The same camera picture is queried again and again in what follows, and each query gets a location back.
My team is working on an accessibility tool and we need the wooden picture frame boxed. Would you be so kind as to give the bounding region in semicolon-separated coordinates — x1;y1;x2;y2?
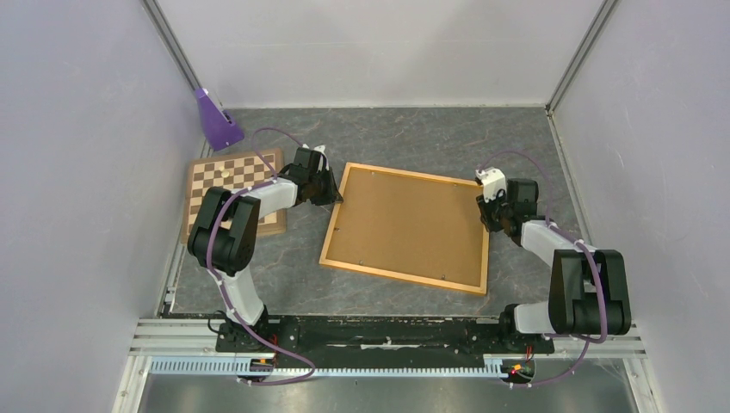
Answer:
318;162;492;298

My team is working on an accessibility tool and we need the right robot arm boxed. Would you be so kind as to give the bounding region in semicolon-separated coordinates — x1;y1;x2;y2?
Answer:
475;170;632;351

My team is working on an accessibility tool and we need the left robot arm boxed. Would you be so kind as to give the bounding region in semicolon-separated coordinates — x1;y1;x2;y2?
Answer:
187;145;343;351

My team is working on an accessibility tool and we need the wooden chessboard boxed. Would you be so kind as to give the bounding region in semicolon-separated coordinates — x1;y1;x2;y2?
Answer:
180;148;283;244

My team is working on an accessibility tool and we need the purple plastic stand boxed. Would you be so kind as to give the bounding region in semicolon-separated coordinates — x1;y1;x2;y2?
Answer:
194;88;244;151

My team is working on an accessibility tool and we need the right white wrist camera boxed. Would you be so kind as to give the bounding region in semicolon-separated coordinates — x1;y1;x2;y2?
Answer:
475;168;507;202

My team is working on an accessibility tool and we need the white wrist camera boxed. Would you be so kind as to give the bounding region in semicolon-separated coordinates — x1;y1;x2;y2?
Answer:
475;168;507;202
313;145;330;170

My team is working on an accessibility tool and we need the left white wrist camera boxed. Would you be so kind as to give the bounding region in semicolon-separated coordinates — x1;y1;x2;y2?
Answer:
313;145;330;170

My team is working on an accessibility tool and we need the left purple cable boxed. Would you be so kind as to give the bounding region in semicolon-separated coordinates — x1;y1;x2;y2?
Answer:
204;127;317;389

